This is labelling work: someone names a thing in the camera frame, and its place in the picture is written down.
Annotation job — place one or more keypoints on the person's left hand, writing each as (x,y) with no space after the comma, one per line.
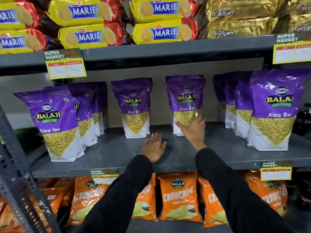
(153,149)

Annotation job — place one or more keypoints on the person's right hand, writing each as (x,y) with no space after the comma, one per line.
(195,131)

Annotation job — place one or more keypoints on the grey metal shelf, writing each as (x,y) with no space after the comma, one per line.
(116,148)

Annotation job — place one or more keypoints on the purple Aloo Sev bag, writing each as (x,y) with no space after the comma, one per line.
(185,84)
(132,89)

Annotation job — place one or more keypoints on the person's left forearm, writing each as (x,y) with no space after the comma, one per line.
(121,198)

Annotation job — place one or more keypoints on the person's right forearm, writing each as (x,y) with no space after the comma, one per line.
(230,191)

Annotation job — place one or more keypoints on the row of orange chip packets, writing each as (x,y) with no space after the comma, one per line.
(178,191)

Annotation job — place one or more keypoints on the yellow green price tag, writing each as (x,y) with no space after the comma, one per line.
(275,173)
(291,50)
(104,175)
(64,67)

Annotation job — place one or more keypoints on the dark drink bottle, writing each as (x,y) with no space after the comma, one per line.
(302,121)
(303,191)

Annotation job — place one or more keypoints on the group of dark orange packets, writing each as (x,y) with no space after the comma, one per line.
(52,198)

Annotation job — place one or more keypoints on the gold biscuit packet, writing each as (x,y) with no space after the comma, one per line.
(301,4)
(243,9)
(301,23)
(243,27)

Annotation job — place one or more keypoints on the stack of yellow biscuit packets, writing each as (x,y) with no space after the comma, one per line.
(80,10)

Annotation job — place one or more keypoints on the grey perforated shelf post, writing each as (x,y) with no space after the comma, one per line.
(14,162)

